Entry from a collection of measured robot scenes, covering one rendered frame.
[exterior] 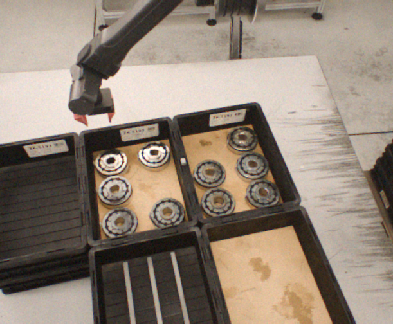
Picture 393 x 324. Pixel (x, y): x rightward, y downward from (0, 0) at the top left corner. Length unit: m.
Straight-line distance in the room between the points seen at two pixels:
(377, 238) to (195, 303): 0.66
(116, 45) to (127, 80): 0.88
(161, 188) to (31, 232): 0.40
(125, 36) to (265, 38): 2.34
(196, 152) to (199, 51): 1.71
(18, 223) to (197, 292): 0.57
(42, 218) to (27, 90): 0.71
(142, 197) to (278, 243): 0.43
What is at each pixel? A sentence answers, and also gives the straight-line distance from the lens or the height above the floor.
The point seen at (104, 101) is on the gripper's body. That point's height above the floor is 1.15.
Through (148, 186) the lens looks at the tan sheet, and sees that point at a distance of 1.25.
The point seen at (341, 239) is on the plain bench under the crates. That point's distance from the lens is 1.39.
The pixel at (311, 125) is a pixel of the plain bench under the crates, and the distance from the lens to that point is 1.63.
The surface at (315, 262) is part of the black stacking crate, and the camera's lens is 1.13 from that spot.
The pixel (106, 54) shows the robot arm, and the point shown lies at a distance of 0.90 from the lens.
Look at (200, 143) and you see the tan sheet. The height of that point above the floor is 0.83.
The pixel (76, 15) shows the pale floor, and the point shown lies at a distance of 3.41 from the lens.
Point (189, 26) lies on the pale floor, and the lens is 3.18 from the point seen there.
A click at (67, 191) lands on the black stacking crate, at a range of 1.29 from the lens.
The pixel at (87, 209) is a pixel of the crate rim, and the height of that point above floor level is 0.93.
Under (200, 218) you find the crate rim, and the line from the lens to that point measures 1.08.
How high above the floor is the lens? 1.90
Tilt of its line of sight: 56 degrees down
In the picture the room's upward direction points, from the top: straight up
